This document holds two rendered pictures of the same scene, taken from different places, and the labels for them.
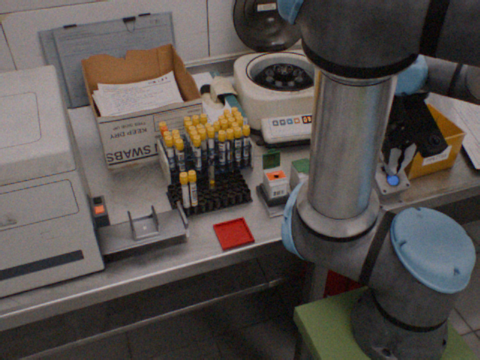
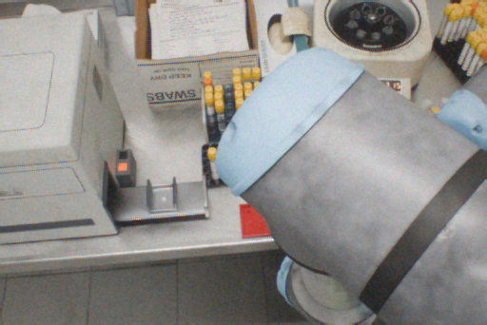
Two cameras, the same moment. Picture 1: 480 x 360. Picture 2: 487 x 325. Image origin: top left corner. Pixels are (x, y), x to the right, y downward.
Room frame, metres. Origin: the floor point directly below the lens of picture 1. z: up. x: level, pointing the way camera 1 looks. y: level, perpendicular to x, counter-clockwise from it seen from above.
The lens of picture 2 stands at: (0.25, -0.12, 1.79)
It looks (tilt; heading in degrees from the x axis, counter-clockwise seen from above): 57 degrees down; 18
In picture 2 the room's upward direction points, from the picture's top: 4 degrees counter-clockwise
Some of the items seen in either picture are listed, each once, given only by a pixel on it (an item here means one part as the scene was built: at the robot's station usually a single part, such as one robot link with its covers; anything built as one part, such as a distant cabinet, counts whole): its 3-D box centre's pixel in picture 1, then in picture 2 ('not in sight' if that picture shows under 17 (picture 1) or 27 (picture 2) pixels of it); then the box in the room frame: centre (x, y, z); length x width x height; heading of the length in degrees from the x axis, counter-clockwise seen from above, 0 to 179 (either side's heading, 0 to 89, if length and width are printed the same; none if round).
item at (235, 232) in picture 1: (233, 232); (259, 219); (0.69, 0.01, 0.88); 0.07 x 0.07 x 0.01; 20
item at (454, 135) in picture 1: (418, 141); not in sight; (0.94, -0.42, 0.93); 0.13 x 0.13 x 0.10; 22
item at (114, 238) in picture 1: (133, 229); (150, 199); (0.66, 0.21, 0.92); 0.21 x 0.07 x 0.05; 110
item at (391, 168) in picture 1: (385, 155); not in sight; (0.81, -0.30, 0.99); 0.06 x 0.03 x 0.09; 20
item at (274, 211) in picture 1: (274, 195); not in sight; (0.79, -0.08, 0.89); 0.09 x 0.05 x 0.04; 18
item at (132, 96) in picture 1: (142, 103); (198, 31); (1.06, 0.24, 0.95); 0.29 x 0.25 x 0.15; 20
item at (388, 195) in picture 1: (380, 175); not in sight; (0.83, -0.31, 0.92); 0.13 x 0.07 x 0.08; 20
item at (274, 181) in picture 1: (274, 185); not in sight; (0.79, -0.08, 0.92); 0.05 x 0.04 x 0.06; 18
